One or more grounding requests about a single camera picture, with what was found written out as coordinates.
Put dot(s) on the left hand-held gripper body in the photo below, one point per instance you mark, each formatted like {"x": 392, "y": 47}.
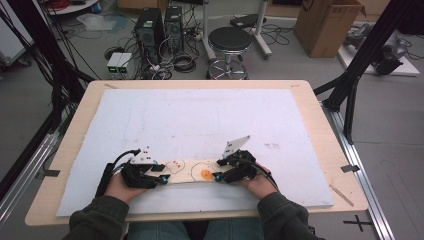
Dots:
{"x": 138, "y": 176}

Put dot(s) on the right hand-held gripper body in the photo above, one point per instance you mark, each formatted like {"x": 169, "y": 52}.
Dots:
{"x": 243, "y": 166}

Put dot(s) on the cream cloth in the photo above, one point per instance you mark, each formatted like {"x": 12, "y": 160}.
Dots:
{"x": 190, "y": 171}

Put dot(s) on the person's left hand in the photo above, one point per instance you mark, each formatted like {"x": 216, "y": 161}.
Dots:
{"x": 120, "y": 191}

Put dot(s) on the person's right hand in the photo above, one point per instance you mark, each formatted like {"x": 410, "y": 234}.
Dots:
{"x": 261, "y": 186}

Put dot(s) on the white table mat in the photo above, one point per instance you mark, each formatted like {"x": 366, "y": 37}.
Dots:
{"x": 200, "y": 116}

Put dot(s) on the person's left leg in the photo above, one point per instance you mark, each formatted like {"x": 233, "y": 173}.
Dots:
{"x": 156, "y": 231}

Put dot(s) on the person's leg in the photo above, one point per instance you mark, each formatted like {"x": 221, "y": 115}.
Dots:
{"x": 233, "y": 230}
{"x": 156, "y": 231}

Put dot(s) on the person's right leg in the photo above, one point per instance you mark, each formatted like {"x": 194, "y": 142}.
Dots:
{"x": 233, "y": 230}

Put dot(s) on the black tape strip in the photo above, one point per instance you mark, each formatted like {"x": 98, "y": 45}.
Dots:
{"x": 51, "y": 173}
{"x": 350, "y": 168}

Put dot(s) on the wooden table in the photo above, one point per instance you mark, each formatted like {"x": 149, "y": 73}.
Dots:
{"x": 336, "y": 140}

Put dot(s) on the thin wooden stick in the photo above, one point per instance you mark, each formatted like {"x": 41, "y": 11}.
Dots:
{"x": 341, "y": 196}

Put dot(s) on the white power supply box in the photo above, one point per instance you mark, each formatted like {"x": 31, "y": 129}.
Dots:
{"x": 113, "y": 63}
{"x": 125, "y": 63}

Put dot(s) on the black round stool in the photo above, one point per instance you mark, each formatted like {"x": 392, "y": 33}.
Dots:
{"x": 230, "y": 38}

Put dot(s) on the black tape cross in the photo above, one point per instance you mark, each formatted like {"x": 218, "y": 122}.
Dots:
{"x": 357, "y": 223}

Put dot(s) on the white stand leg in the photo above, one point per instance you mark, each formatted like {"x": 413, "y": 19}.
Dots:
{"x": 261, "y": 30}

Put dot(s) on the black computer tower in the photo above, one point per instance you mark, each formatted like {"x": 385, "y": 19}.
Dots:
{"x": 174, "y": 28}
{"x": 148, "y": 28}

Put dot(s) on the black flat case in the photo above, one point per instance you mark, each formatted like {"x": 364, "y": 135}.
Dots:
{"x": 246, "y": 20}

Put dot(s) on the clear plastic sheet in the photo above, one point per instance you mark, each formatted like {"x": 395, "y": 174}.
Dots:
{"x": 96, "y": 21}

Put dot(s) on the cardboard box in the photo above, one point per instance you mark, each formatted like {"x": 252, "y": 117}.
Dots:
{"x": 326, "y": 26}

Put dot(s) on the white round table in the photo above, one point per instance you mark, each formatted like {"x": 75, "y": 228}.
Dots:
{"x": 76, "y": 7}

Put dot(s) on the white board with device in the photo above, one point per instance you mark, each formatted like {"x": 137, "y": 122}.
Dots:
{"x": 386, "y": 56}

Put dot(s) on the aluminium rail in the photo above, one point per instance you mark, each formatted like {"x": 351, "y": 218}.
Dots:
{"x": 363, "y": 180}
{"x": 23, "y": 176}

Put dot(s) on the black metal frame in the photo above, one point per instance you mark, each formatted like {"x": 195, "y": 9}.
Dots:
{"x": 363, "y": 56}
{"x": 43, "y": 43}

